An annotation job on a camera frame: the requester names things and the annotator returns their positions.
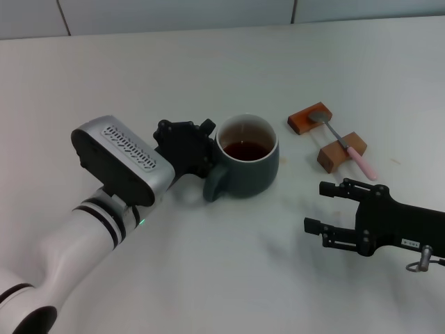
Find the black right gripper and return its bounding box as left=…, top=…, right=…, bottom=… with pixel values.
left=303, top=177, right=445, bottom=260

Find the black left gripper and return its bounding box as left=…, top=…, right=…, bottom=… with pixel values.
left=152, top=118, right=220, bottom=180

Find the grey ceramic cup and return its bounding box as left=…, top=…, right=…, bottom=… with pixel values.
left=202, top=112, right=280, bottom=202

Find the pink handled metal spoon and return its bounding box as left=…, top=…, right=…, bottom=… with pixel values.
left=308, top=111, right=379, bottom=181

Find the dark brown tea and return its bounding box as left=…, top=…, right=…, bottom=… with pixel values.
left=222, top=141, right=274, bottom=163

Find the light arched wooden block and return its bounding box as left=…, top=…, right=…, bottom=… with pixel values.
left=316, top=131, right=369, bottom=174

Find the reddish flat wooden block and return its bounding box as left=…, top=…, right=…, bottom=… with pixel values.
left=287, top=101, right=333, bottom=136

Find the silver vented wrist module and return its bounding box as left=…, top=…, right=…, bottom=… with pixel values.
left=71, top=114, right=175, bottom=207

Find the right gripper connector cable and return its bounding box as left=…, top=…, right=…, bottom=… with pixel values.
left=405, top=245, right=445, bottom=274

